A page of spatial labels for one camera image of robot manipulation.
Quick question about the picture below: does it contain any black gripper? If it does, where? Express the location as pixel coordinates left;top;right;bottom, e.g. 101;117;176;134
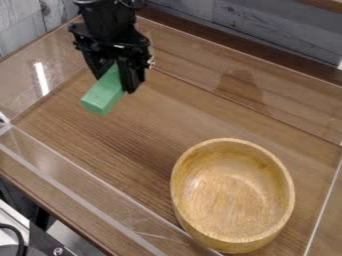
67;13;152;94

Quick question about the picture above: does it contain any green rectangular block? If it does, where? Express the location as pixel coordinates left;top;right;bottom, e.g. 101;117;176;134
81;64;124;116

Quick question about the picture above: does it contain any brown wooden bowl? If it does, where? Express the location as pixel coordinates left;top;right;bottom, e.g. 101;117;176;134
169;138;295;254

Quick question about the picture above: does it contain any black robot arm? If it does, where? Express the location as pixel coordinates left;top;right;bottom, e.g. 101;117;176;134
67;0;153;93

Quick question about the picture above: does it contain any clear acrylic barrier wall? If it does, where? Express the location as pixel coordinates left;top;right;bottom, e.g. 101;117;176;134
0;11;342;256

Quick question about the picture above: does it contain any black cable lower left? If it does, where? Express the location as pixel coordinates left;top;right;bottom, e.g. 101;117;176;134
0;222;26;256

